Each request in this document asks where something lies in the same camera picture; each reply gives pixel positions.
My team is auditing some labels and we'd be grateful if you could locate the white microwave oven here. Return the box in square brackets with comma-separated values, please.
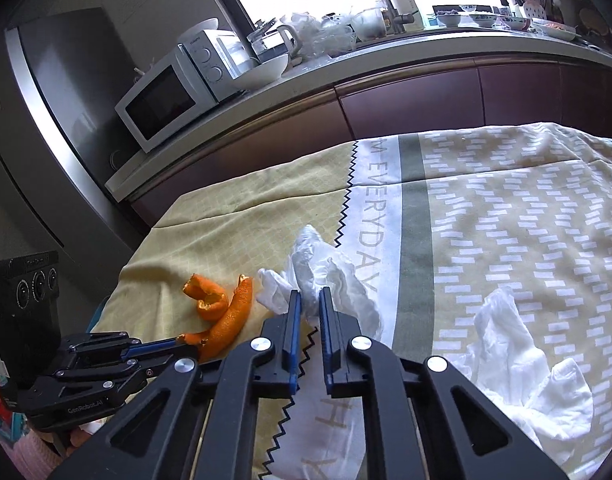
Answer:
[114, 29, 257, 155]

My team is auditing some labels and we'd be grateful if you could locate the person's left forearm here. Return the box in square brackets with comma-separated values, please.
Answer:
[3, 427, 69, 473]

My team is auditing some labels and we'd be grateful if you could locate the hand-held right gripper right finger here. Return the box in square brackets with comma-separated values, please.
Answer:
[319, 286, 569, 480]

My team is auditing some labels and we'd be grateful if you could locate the round woven trivet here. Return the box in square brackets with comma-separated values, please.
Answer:
[578, 7, 605, 36]

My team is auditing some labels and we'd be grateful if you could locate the pile of clear plastic containers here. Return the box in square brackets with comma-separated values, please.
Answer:
[288, 7, 387, 59]

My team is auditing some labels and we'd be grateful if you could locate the curled orange peel piece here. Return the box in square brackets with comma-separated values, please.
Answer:
[183, 273, 231, 321]

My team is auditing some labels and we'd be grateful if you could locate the person's left hand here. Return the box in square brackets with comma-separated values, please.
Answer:
[68, 417, 109, 448]

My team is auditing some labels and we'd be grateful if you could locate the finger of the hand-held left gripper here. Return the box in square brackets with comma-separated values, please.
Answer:
[122, 336, 187, 359]
[130, 355, 179, 386]

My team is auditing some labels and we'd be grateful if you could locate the kitchen counter cabinet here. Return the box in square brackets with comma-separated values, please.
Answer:
[104, 27, 612, 216]

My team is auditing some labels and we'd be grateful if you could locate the yellow patterned tablecloth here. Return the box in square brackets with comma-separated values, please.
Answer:
[90, 120, 612, 480]

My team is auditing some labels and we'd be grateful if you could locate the large white bowl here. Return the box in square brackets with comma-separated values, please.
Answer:
[233, 52, 291, 90]

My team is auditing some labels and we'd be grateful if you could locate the metal kitchen faucet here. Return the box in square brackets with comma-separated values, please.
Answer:
[373, 0, 417, 34]

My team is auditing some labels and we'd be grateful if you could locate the grey refrigerator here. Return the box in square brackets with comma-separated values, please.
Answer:
[0, 7, 146, 281]

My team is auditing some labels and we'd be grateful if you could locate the white tissue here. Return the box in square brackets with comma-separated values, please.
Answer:
[443, 286, 596, 467]
[257, 224, 385, 344]

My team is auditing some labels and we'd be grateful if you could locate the white plate with food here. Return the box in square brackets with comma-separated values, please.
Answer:
[531, 17, 577, 41]

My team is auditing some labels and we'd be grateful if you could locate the blue plastic bin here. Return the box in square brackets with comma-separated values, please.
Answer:
[88, 294, 112, 333]

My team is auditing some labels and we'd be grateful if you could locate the long orange peel strip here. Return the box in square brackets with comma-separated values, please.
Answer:
[178, 274, 255, 362]

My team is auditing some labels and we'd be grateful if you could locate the white electric kettle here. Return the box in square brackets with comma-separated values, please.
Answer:
[276, 25, 303, 59]

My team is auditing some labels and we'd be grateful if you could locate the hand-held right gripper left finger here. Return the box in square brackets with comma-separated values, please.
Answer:
[48, 289, 303, 480]

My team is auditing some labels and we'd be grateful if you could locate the utensil holder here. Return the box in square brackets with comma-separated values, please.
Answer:
[506, 0, 548, 19]

